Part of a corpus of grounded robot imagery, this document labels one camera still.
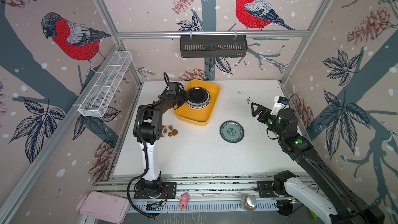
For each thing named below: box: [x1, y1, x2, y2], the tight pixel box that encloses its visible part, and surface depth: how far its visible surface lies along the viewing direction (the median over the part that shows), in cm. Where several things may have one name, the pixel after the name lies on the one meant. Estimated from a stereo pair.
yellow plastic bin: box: [174, 79, 221, 127], surface depth 105 cm
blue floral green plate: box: [219, 120, 245, 144], surface depth 96 cm
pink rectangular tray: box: [79, 190, 130, 224], surface depth 69 cm
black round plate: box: [186, 87, 211, 109], surface depth 108 cm
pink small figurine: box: [178, 192, 191, 211], surface depth 71 cm
